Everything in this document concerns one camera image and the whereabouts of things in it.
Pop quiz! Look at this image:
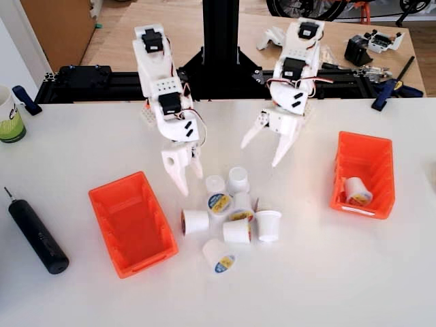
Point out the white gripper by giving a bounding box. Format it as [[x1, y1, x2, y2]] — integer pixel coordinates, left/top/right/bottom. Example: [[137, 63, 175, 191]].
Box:
[[240, 107, 303, 168], [161, 142, 204, 197]]

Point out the red lid coffee pod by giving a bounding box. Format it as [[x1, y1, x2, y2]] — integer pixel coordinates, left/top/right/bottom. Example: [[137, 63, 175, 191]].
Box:
[[343, 176, 374, 206], [180, 208, 210, 238], [205, 174, 226, 197]]

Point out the blue lid coffee pod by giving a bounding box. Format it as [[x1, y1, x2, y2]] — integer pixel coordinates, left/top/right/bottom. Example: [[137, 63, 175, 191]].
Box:
[[202, 238, 237, 275], [206, 192, 234, 215]]

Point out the orange plastic storage bin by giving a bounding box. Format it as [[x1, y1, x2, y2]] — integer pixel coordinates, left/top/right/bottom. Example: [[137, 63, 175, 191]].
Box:
[[87, 170, 180, 280]]

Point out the orange bin with white label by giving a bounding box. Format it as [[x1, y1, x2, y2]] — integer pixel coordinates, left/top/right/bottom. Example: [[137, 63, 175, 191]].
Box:
[[329, 131, 398, 221]]

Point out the white printed robot part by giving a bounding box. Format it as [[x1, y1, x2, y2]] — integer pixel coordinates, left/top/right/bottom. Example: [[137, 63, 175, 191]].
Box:
[[255, 27, 289, 51]]

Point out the clear bag of screws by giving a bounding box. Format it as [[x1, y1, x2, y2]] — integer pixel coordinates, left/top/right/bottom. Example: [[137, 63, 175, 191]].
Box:
[[318, 46, 337, 65]]

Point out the black printed part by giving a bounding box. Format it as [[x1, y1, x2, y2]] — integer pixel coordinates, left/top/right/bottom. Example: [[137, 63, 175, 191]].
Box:
[[343, 35, 374, 67]]

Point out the blue bar clamp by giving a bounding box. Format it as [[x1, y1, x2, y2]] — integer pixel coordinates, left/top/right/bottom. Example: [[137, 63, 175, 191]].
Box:
[[370, 55, 426, 112]]

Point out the small clear parts bag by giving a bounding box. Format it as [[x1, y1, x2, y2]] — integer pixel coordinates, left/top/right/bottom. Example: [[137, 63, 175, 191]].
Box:
[[357, 66, 392, 84]]

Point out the wooden table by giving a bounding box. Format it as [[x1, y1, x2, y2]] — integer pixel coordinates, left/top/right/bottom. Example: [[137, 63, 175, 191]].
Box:
[[80, 2, 426, 99]]

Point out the white part with circuit board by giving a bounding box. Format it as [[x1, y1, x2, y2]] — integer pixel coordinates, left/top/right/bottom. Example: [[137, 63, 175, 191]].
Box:
[[354, 29, 405, 54]]

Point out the black electric screwdriver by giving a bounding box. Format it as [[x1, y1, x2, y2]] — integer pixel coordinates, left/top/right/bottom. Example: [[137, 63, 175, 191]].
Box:
[[3, 186, 71, 275]]

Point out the white and green mug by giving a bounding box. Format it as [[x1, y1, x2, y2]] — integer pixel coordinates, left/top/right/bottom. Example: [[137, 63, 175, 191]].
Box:
[[0, 84, 27, 144]]

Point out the wooden cabinet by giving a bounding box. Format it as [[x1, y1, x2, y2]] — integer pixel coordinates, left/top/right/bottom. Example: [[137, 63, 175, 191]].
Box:
[[20, 0, 98, 72]]

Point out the black handle screwdriver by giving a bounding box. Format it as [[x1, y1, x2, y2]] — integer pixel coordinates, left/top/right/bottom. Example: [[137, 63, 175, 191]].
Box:
[[320, 61, 357, 72]]

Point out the black aluminium frame rail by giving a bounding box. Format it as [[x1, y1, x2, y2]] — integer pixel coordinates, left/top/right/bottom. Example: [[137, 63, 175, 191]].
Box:
[[33, 66, 379, 104]]

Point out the black aluminium frame post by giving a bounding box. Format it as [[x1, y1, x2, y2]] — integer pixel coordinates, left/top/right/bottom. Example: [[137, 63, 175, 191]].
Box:
[[183, 0, 264, 102]]

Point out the black box on frame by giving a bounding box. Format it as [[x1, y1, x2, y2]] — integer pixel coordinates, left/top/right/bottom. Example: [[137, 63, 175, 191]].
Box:
[[56, 64, 112, 98]]

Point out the orange stand post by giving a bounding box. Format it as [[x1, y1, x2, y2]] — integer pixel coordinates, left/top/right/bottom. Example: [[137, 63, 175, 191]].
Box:
[[354, 0, 372, 25]]

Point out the blue clamp handle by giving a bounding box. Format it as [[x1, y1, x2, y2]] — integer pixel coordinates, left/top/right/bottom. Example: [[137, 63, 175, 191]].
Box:
[[12, 84, 43, 116]]

